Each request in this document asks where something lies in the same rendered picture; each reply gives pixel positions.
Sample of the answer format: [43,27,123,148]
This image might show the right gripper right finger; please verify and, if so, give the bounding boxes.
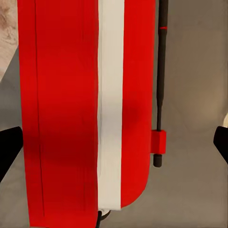
[213,126,228,163]

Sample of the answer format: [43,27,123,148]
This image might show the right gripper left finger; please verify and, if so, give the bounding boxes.
[0,126,23,182]

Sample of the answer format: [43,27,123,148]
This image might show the radio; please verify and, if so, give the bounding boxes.
[18,0,168,228]

